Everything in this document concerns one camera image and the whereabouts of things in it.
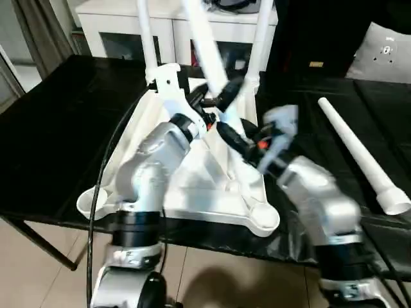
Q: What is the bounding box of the white plastic table top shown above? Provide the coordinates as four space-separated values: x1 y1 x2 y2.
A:
76 69 281 239

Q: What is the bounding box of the white plastic table leg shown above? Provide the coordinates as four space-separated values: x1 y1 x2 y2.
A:
245 0 275 94
137 0 162 85
181 0 258 161
317 98 411 216

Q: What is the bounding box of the black tall furniture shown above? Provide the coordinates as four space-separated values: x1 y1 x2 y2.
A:
266 0 411 81

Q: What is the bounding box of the white glass-door cabinet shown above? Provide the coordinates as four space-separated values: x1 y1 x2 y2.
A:
75 0 279 70

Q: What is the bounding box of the grey printed cushion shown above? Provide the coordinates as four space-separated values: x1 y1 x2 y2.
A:
345 21 411 85

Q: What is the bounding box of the black work mat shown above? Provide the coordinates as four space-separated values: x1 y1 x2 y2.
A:
0 54 411 269

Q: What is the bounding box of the grey curtain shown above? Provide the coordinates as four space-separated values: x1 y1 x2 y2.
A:
14 0 80 78

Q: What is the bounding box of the black work table leg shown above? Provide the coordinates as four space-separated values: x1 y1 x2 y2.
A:
19 218 80 272

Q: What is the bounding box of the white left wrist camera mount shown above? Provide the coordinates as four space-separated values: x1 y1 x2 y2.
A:
149 63 210 139

